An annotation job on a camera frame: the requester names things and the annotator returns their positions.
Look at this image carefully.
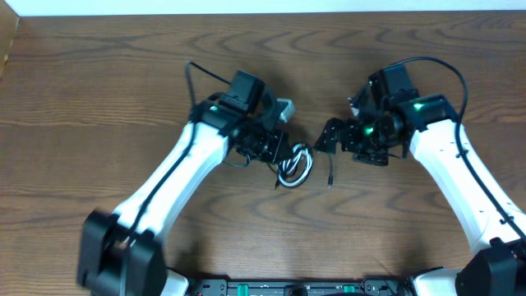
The white cable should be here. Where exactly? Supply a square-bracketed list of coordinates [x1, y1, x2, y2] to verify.
[277, 143, 312, 187]

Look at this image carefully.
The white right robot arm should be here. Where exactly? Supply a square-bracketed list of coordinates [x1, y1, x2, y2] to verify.
[315, 61, 525, 295]

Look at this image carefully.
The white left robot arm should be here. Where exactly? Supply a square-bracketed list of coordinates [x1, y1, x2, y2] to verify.
[76, 72, 295, 296]

